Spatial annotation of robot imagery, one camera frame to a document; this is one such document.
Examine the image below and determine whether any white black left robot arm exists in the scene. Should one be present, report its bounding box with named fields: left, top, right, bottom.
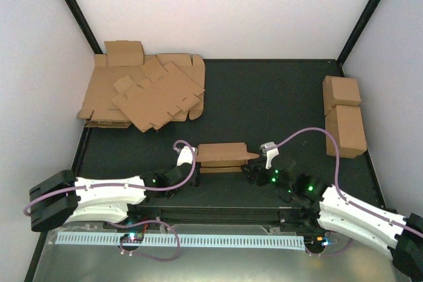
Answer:
left=23, top=162, right=198, bottom=232

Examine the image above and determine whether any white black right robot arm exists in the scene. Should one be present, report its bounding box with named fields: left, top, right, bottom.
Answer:
left=241, top=160, right=422, bottom=281

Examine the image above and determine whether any folded cardboard box front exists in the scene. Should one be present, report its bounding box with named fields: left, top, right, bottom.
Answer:
left=325, top=105, right=367, bottom=159

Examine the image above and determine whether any small folded cardboard box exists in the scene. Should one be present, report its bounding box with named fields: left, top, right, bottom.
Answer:
left=104, top=40, right=144, bottom=67

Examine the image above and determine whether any loose top cardboard blank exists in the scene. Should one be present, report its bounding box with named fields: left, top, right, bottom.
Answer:
left=112, top=58, right=205, bottom=132

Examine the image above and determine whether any stack of flat cardboard blanks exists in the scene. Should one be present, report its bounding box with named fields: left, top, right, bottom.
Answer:
left=77, top=53, right=206, bottom=132

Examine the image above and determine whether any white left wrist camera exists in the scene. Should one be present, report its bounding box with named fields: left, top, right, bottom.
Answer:
left=176, top=145, right=198, bottom=166

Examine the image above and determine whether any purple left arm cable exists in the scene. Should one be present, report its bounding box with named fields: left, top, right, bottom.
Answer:
left=22, top=139, right=199, bottom=219

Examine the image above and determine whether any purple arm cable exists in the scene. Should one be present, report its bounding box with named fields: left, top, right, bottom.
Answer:
left=276, top=127, right=423, bottom=240
left=22, top=139, right=199, bottom=219

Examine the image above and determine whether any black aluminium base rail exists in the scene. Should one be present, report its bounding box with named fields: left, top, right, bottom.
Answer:
left=128, top=206, right=305, bottom=227

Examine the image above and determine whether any light blue slotted cable duct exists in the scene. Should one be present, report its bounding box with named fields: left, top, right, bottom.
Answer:
left=55, top=232, right=305, bottom=251

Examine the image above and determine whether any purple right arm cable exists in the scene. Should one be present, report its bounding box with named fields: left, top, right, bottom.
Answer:
left=276, top=127, right=423, bottom=240

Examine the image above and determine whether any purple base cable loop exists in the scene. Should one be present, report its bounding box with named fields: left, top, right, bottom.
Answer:
left=112, top=219, right=181, bottom=262

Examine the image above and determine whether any metal base plate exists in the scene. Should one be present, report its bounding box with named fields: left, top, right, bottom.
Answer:
left=30, top=234, right=408, bottom=281

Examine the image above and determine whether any black left corner frame post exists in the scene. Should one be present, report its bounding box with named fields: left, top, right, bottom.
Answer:
left=64, top=0, right=103, bottom=54

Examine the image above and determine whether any black corner frame post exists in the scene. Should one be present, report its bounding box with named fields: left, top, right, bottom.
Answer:
left=336, top=0, right=381, bottom=67
left=64, top=0, right=103, bottom=54

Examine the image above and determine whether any black right corner frame post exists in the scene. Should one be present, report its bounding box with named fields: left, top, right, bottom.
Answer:
left=336, top=0, right=381, bottom=67

